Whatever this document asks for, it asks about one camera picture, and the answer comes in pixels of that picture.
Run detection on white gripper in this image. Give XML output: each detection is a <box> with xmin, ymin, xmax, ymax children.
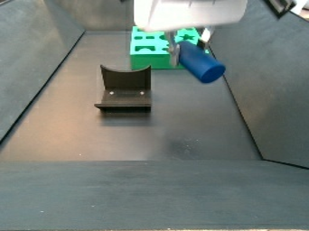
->
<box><xmin>134</xmin><ymin>0</ymin><xmax>248</xmax><ymax>66</ymax></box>

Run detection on black cradle fixture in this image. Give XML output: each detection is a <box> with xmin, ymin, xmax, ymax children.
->
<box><xmin>94</xmin><ymin>66</ymin><xmax>153</xmax><ymax>111</ymax></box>

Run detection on blue oval cylinder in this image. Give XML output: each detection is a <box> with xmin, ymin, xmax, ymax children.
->
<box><xmin>179</xmin><ymin>41</ymin><xmax>226</xmax><ymax>83</ymax></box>

